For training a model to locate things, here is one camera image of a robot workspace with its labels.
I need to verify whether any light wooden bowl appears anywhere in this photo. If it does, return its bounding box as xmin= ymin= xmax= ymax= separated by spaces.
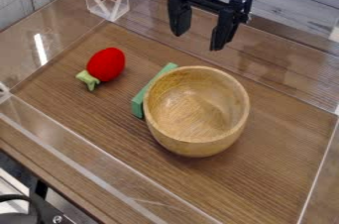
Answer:
xmin=142 ymin=65 xmax=250 ymax=158

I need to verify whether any black table leg bracket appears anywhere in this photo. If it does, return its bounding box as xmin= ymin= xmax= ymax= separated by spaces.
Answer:
xmin=29 ymin=180 xmax=75 ymax=224

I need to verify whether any clear acrylic corner bracket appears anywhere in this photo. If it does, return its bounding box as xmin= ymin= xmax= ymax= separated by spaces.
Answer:
xmin=83 ymin=0 xmax=129 ymax=22

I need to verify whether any red plush strawberry toy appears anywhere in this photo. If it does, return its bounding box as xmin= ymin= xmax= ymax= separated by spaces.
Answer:
xmin=75 ymin=48 xmax=125 ymax=91

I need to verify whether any green rectangular block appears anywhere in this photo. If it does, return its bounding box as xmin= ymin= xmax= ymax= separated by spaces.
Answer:
xmin=130 ymin=62 xmax=178 ymax=119

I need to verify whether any clear acrylic tray wall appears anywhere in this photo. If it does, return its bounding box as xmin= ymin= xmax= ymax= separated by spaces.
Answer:
xmin=0 ymin=82 xmax=221 ymax=224

